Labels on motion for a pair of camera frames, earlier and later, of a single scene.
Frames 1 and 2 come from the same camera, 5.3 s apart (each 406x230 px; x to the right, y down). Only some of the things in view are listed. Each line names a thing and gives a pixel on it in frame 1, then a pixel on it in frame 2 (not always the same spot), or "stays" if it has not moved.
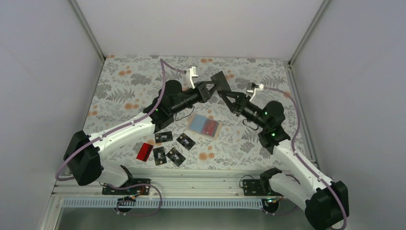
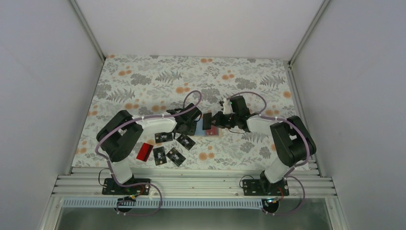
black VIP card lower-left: x=160 y=155 stays
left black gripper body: x=201 y=97 to x=188 y=131
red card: x=210 y=127 stays
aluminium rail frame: x=168 y=183 stays
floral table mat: x=208 y=135 stays
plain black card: x=223 y=84 to x=207 y=124
